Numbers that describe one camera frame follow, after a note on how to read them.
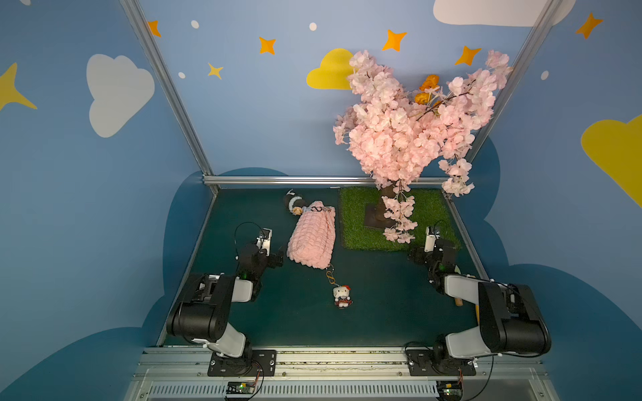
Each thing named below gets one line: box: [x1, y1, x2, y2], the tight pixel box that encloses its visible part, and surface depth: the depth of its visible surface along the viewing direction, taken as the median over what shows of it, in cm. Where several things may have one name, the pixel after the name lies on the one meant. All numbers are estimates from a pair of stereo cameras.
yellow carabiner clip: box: [325, 263, 337, 285], surface depth 95 cm
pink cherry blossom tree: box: [332, 51, 512, 244], surface depth 70 cm
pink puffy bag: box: [286, 200, 337, 270], surface depth 100 cm
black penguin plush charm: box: [284, 188, 308, 216], surface depth 113 cm
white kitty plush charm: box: [332, 284, 354, 310], surface depth 87 cm
